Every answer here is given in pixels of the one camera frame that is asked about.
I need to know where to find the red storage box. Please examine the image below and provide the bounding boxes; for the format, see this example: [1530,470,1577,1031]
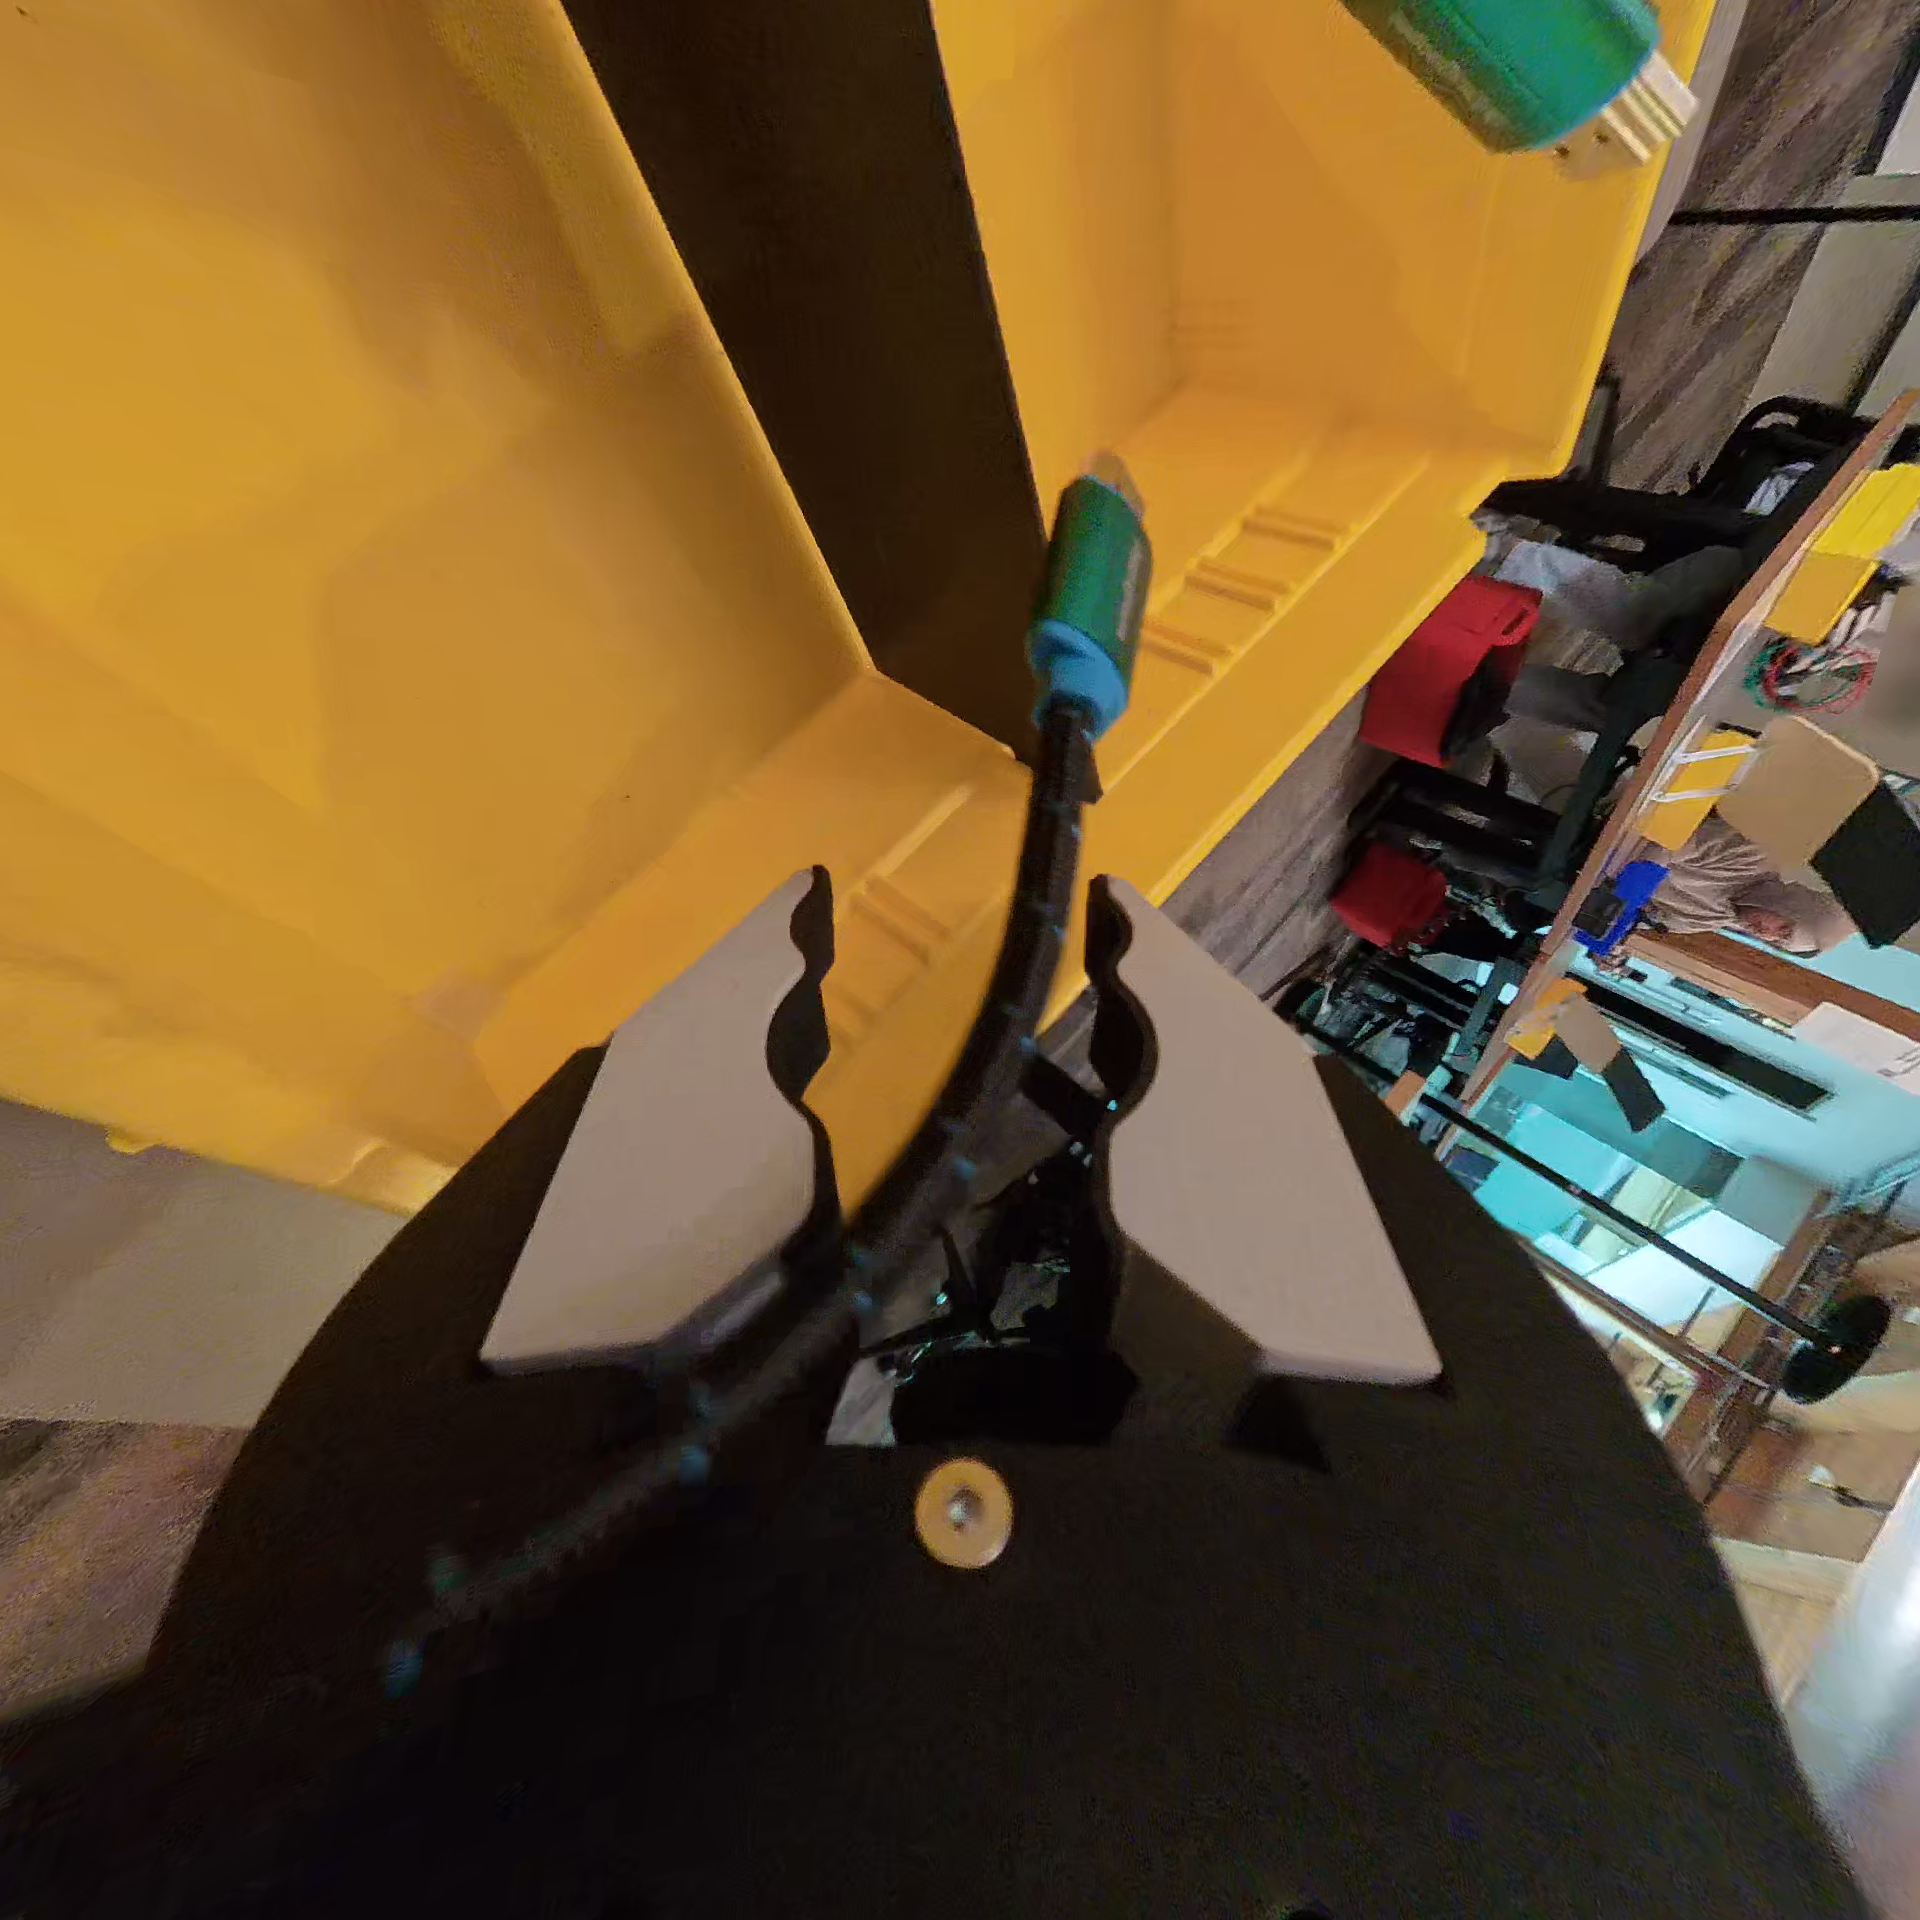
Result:
[1359,576,1548,770]
[1328,838,1451,957]

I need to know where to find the blue plastic bin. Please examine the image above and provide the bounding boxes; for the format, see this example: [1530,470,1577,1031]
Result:
[1575,861,1674,954]

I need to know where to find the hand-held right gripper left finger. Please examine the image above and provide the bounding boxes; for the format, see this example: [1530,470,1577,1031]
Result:
[478,866,847,1383]

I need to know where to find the small yellow bin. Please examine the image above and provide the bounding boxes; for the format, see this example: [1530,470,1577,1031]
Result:
[1762,464,1920,647]

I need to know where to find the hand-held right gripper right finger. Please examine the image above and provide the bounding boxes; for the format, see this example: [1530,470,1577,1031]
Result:
[1083,874,1450,1390]

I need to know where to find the thick braided hdmi cable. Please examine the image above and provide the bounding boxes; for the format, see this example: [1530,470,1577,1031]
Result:
[383,0,1696,1706]

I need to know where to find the yellow plastic bin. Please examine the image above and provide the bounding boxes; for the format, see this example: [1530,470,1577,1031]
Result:
[0,0,1719,1216]

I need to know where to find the black stand pole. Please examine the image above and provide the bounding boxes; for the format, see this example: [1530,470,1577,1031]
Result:
[1418,1094,1895,1403]

